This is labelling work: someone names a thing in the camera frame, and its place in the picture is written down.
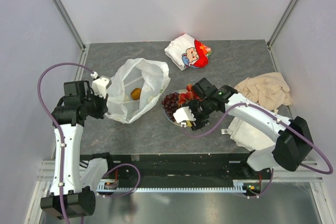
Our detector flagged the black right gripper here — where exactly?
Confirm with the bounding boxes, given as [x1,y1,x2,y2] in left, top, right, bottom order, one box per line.
[180,98,213,132]

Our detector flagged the yellow fake fruit piece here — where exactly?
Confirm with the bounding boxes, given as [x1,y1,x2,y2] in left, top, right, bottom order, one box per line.
[186,121,194,127]

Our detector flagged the red fake strawberries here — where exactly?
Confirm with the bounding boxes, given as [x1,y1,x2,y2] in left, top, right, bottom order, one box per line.
[178,84,200,106]

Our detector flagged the purple fake grapes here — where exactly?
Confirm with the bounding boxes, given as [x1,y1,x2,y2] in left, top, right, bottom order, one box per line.
[162,92,179,116]

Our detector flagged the white printed plastic bag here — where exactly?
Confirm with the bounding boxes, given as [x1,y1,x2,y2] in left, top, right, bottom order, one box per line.
[106,58,170,124]

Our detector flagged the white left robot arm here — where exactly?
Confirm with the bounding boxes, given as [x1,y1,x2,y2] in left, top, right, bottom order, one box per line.
[40,77,115,219]

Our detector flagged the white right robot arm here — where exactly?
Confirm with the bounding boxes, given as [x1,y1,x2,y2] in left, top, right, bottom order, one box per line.
[187,78,313,179]

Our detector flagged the small clear plastic clip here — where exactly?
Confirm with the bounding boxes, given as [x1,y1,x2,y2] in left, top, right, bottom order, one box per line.
[221,129,233,135]

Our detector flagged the blue and cream plate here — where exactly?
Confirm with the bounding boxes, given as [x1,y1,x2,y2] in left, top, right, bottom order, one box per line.
[161,90,195,126]

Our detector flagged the white folded towel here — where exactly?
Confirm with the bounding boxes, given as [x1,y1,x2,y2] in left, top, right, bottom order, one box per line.
[228,117,275,151]

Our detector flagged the white red cartoon cloth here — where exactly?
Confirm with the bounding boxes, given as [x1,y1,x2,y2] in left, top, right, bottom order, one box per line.
[164,34,212,71]

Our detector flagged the left aluminium floor rails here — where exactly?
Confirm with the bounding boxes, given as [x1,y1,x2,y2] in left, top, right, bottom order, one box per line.
[24,161,55,224]

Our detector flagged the aluminium floor rails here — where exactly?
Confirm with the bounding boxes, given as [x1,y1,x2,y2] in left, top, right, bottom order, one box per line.
[24,161,55,224]
[272,166,323,183]

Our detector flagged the beige crumpled cloth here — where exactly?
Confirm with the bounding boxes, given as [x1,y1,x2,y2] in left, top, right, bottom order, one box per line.
[234,72,292,111]

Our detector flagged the right aluminium floor rails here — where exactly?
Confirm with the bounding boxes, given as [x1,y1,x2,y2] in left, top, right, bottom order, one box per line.
[272,166,323,183]

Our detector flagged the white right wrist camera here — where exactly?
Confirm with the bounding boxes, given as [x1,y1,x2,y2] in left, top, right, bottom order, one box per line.
[173,106,196,127]

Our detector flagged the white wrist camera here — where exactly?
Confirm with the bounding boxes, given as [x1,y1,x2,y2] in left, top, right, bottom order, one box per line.
[90,71,111,99]
[173,106,196,127]

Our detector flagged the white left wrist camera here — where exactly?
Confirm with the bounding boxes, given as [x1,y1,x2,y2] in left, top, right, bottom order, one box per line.
[90,71,111,99]

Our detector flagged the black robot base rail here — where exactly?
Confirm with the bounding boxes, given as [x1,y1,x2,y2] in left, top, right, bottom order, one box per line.
[80,153,271,188]

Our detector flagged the white slotted cable duct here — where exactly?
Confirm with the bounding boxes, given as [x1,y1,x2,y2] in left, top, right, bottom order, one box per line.
[96,178,249,193]

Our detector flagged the left aluminium frame post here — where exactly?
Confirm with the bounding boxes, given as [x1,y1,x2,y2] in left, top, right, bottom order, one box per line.
[52,0,86,51]

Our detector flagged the aluminium frame post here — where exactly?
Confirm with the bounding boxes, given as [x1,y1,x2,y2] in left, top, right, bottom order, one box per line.
[267,0,299,50]
[52,0,86,51]

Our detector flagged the right aluminium frame post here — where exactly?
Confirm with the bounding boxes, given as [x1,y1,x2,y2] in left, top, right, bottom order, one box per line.
[267,0,299,50]

